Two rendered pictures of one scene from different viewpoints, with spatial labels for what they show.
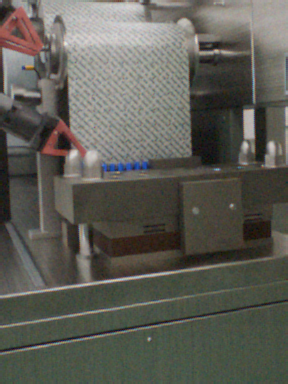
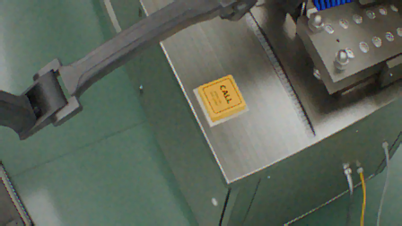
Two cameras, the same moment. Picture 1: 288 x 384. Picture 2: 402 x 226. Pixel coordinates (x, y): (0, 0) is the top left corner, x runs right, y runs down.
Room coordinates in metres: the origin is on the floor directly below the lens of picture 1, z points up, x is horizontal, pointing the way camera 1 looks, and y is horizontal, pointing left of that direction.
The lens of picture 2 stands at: (0.12, 0.50, 2.49)
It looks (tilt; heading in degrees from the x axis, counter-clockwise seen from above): 67 degrees down; 351
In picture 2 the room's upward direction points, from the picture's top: 6 degrees clockwise
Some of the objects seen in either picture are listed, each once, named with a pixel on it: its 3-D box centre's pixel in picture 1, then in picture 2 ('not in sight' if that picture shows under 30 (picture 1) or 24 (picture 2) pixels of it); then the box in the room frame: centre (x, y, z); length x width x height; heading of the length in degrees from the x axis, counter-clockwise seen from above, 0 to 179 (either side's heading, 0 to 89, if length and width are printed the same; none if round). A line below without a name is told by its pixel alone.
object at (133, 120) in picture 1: (132, 128); not in sight; (1.02, 0.06, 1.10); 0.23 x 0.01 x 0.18; 111
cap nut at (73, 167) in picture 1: (73, 162); (317, 20); (0.91, 0.15, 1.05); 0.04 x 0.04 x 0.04
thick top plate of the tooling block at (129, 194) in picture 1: (179, 188); (378, 30); (0.92, -0.02, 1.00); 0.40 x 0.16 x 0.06; 111
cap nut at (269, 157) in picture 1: (273, 153); not in sight; (0.94, -0.19, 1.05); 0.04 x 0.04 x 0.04
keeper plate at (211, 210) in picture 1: (211, 215); (397, 69); (0.84, -0.07, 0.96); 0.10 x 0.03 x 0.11; 111
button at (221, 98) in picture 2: not in sight; (222, 98); (0.80, 0.35, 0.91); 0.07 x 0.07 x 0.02; 21
